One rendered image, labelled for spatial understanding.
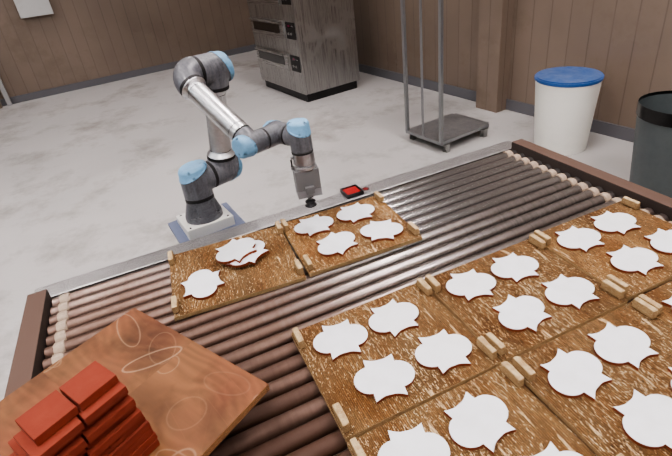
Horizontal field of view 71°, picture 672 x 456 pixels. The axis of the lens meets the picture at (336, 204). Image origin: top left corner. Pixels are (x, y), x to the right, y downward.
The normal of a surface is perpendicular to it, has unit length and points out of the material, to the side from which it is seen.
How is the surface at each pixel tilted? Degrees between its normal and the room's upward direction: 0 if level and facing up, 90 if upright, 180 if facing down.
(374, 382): 0
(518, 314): 0
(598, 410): 0
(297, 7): 90
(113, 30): 90
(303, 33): 90
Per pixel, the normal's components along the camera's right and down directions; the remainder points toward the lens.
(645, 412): -0.11, -0.86
